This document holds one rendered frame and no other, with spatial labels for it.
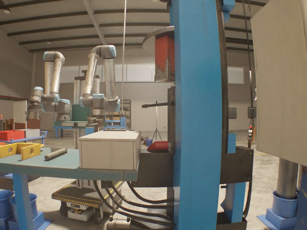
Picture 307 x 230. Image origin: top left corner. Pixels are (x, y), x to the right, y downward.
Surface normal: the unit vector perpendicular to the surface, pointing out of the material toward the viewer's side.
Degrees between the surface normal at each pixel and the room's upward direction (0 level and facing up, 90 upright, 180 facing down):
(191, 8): 90
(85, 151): 90
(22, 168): 90
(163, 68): 90
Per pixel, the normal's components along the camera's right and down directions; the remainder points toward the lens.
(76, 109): -0.17, 0.00
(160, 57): -0.65, 0.00
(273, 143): -1.00, 0.00
